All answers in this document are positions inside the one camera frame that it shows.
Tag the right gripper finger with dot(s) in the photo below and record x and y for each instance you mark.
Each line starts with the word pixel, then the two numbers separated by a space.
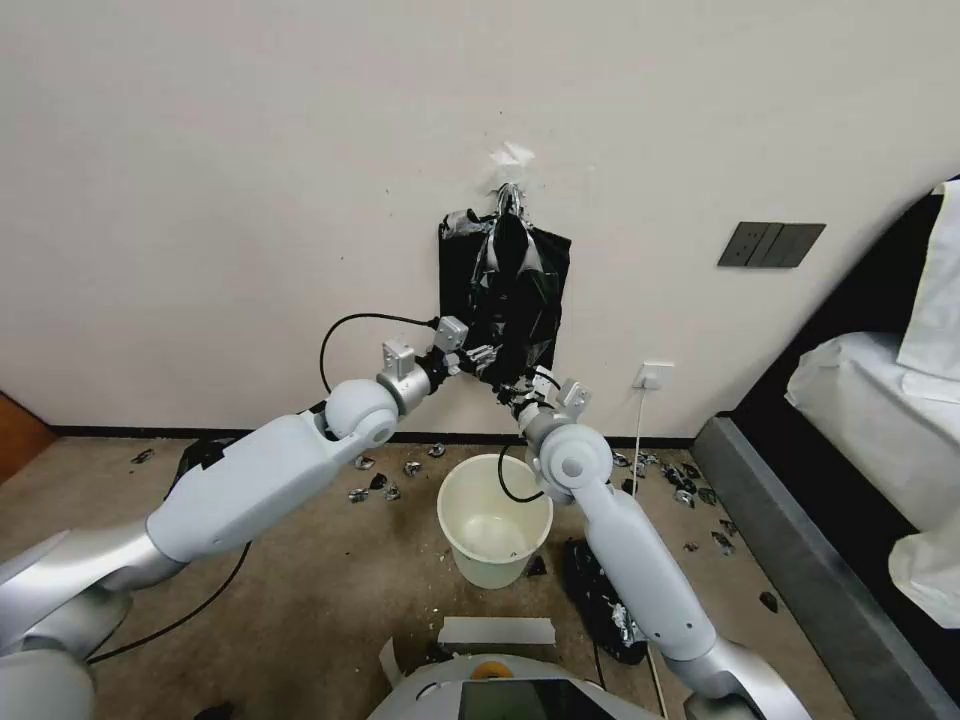
pixel 505 388
pixel 512 406

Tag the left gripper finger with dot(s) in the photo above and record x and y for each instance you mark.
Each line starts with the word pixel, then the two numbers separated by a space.
pixel 475 370
pixel 482 352

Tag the black plastic trash bag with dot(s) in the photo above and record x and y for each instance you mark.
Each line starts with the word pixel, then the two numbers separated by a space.
pixel 519 300

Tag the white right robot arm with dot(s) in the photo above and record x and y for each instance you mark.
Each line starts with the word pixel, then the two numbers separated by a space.
pixel 637 555

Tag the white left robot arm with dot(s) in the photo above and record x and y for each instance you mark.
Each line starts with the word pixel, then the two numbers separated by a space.
pixel 255 480

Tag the cream plastic trash bin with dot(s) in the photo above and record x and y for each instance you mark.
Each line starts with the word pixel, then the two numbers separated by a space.
pixel 495 547

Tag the crumpled black floor bag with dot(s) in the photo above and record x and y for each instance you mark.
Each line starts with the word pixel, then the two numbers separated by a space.
pixel 589 592

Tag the grey tape piece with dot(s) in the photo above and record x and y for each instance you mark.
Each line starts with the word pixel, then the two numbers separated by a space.
pixel 460 226

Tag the small black scrap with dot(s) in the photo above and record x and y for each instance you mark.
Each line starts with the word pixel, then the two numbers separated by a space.
pixel 536 568
pixel 769 601

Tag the white tape patch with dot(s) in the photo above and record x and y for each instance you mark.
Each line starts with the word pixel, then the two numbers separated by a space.
pixel 511 155

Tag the white flat cardboard piece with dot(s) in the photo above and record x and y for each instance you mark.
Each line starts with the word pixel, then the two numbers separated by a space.
pixel 495 631

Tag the white paper strip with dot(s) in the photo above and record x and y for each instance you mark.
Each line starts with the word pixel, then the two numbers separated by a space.
pixel 387 661

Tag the white robot front shell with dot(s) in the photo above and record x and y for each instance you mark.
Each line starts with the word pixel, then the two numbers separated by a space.
pixel 487 694

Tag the thin beige stick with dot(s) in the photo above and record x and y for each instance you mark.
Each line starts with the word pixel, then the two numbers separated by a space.
pixel 660 684

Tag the white pillow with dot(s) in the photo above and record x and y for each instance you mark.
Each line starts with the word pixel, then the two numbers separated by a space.
pixel 934 292

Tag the brown wooden furniture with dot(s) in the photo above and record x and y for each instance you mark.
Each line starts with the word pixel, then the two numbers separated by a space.
pixel 21 439

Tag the white duvet corner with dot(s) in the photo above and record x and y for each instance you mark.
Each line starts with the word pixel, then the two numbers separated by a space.
pixel 926 574

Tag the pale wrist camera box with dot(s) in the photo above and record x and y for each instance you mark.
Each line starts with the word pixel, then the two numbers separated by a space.
pixel 544 380
pixel 452 334

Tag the black wall backing sheet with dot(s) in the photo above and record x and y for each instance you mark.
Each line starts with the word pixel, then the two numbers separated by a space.
pixel 450 289

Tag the white wall outlet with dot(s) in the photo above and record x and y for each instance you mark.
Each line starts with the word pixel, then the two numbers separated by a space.
pixel 654 375

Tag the silver wall hook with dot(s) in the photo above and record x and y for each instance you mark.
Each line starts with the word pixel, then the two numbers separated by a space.
pixel 510 197

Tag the dark grey switch panel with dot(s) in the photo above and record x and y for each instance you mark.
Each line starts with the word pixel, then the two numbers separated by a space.
pixel 772 244

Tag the dark bed frame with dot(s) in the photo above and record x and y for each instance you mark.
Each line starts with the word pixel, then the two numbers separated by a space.
pixel 795 525

